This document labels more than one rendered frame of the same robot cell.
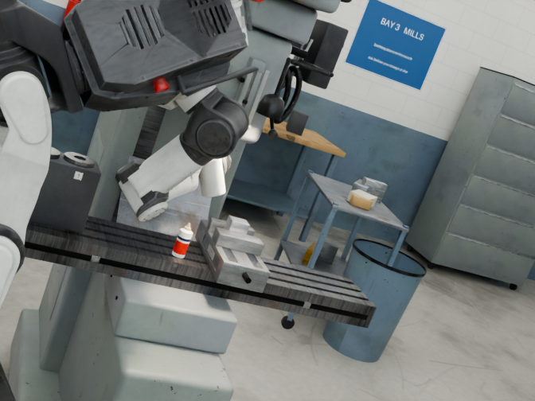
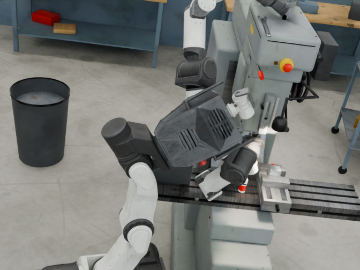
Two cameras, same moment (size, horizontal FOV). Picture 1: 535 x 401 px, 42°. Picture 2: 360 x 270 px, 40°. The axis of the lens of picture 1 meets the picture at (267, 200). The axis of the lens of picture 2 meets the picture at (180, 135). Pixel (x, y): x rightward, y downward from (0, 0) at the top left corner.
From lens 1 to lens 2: 0.96 m
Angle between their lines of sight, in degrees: 25
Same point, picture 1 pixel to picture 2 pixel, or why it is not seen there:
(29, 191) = (151, 204)
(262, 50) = (273, 88)
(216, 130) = (235, 174)
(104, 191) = not seen: hidden behind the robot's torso
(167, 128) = not seen: hidden behind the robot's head
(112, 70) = (177, 161)
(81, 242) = (188, 192)
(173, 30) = (204, 139)
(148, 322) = (225, 232)
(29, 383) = (179, 238)
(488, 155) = not seen: outside the picture
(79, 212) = (186, 175)
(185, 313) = (245, 227)
